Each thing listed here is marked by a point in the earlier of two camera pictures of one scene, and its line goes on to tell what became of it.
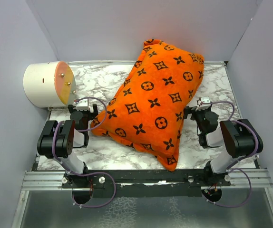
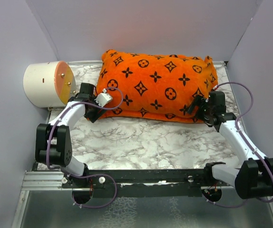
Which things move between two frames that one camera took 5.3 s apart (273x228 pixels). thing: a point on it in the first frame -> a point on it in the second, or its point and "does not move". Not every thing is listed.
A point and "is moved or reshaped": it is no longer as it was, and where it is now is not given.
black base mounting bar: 149,183 does not move
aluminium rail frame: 40,181 does not move
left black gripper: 92,115 -> 93,116
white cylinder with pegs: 49,84 does not move
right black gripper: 188,110 -> 197,101
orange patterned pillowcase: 146,110 is moved or reshaped
